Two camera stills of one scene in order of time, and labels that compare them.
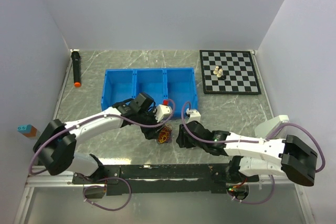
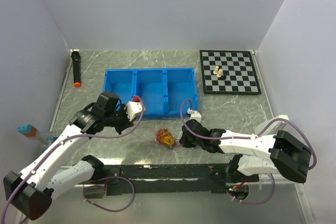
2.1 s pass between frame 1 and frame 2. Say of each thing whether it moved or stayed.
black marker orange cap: stayed
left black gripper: moved
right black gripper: stayed
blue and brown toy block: stayed
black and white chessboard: stayed
